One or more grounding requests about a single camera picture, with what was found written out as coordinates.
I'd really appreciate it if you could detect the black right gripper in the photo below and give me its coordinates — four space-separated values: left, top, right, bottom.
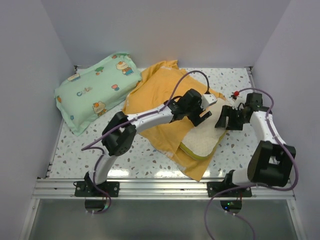
214 105 248 131

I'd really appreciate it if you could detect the cream quilted pillow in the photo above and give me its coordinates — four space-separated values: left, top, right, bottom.
179 98 230 161

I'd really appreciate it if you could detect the orange mickey mouse pillowcase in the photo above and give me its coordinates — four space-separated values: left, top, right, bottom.
123 60 226 181

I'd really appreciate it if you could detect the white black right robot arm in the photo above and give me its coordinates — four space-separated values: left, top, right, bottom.
214 91 297 197

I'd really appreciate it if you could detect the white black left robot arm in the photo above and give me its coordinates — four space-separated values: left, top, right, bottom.
84 89 217 197

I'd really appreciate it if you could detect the green cartoon bear pillow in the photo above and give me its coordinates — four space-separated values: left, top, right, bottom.
54 52 142 136

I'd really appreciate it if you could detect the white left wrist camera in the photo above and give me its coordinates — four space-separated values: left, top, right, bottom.
201 93 218 110

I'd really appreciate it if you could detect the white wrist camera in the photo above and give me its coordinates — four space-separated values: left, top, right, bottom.
230 91 246 109
201 93 218 110

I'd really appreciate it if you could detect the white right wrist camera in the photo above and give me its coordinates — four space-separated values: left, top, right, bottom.
230 91 246 109

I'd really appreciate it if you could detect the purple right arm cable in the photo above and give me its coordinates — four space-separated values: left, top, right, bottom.
204 87 300 240

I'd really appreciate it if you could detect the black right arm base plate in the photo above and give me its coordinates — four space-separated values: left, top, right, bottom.
206 181 253 198

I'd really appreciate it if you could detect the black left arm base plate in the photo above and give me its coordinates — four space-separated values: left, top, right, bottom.
73 181 120 198

